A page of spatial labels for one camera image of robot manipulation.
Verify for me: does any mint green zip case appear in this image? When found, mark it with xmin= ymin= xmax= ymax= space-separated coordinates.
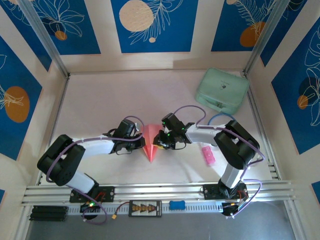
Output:
xmin=194 ymin=67 xmax=250 ymax=115

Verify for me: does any red wire yellow connector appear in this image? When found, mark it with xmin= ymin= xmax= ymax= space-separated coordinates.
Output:
xmin=111 ymin=202 xmax=131 ymax=221

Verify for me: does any aluminium side rail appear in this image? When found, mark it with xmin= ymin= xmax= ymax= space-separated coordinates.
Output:
xmin=246 ymin=74 xmax=280 ymax=180
xmin=36 ymin=74 xmax=71 ymax=186

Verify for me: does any pink cloth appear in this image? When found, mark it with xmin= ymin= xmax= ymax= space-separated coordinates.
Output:
xmin=140 ymin=123 xmax=163 ymax=164

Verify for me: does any pink pill organizer box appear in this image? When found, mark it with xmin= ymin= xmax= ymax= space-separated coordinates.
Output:
xmin=201 ymin=146 xmax=216 ymax=167

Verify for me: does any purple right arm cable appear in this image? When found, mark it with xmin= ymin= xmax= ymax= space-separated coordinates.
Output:
xmin=173 ymin=104 xmax=266 ymax=219

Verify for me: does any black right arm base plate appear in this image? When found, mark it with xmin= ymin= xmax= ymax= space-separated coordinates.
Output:
xmin=202 ymin=183 xmax=248 ymax=201

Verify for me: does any white slotted cable duct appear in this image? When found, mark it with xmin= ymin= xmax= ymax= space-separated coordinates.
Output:
xmin=66 ymin=201 xmax=225 ymax=216

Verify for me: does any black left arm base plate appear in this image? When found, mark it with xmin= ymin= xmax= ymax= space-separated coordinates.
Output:
xmin=69 ymin=186 xmax=116 ymax=203

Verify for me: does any aluminium cross rail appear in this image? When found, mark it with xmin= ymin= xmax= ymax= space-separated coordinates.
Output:
xmin=21 ymin=180 xmax=298 ymax=206

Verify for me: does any aluminium corner post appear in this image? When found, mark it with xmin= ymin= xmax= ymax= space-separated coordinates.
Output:
xmin=242 ymin=0 xmax=288 ymax=76
xmin=17 ymin=0 xmax=71 ymax=78

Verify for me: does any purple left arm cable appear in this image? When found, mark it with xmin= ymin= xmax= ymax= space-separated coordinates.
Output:
xmin=46 ymin=115 xmax=145 ymax=225

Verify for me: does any black power distribution board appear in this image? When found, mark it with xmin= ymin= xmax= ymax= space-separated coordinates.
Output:
xmin=128 ymin=200 xmax=163 ymax=217

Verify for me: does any black ribbed block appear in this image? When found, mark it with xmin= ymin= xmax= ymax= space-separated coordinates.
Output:
xmin=29 ymin=205 xmax=69 ymax=222

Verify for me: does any black controller board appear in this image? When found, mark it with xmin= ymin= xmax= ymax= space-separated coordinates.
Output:
xmin=221 ymin=199 xmax=249 ymax=219
xmin=79 ymin=199 xmax=101 ymax=213

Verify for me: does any blue bone-shaped block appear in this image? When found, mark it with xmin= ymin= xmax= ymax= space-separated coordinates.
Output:
xmin=169 ymin=200 xmax=186 ymax=211

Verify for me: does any blue cable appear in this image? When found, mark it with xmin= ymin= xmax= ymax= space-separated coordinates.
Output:
xmin=207 ymin=112 xmax=237 ymax=126

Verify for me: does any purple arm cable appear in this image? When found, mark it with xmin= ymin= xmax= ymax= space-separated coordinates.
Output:
xmin=46 ymin=115 xmax=145 ymax=225
xmin=173 ymin=104 xmax=266 ymax=219

